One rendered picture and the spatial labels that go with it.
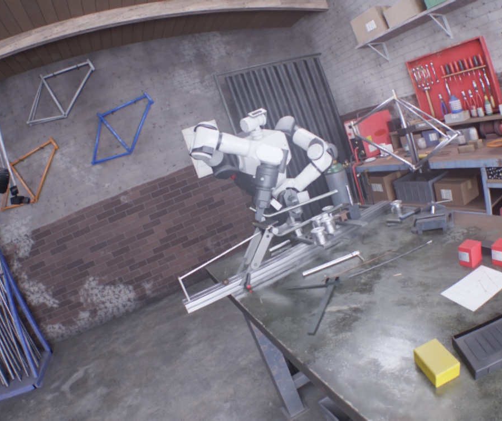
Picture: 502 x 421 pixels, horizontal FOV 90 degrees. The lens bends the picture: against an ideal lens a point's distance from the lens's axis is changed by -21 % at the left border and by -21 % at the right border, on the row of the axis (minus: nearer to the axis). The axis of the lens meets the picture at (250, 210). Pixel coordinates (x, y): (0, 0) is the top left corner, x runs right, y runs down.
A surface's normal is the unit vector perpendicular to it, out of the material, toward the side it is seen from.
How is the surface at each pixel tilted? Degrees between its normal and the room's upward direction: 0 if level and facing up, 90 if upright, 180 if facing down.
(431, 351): 0
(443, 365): 0
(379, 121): 90
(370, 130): 90
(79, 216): 90
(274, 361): 90
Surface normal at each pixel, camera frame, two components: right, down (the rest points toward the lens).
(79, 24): 0.36, 0.07
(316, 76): -0.41, 0.33
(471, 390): -0.33, -0.93
